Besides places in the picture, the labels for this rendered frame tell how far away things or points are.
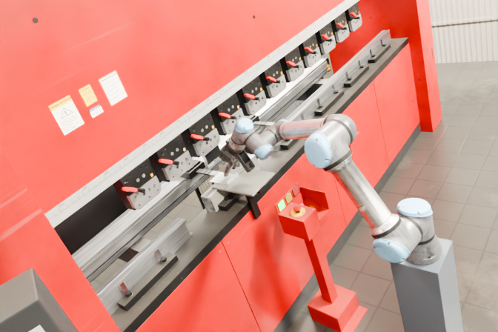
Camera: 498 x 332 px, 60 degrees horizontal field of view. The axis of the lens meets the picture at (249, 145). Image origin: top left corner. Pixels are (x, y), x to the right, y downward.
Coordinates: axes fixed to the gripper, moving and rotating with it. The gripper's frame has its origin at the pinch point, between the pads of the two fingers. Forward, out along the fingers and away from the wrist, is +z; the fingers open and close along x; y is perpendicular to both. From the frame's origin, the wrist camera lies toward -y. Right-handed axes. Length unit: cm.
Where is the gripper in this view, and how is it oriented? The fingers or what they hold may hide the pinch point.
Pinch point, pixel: (230, 172)
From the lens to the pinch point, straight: 209.3
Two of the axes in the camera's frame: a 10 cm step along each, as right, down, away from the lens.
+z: -2.6, 6.0, 7.6
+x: -5.9, 5.3, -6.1
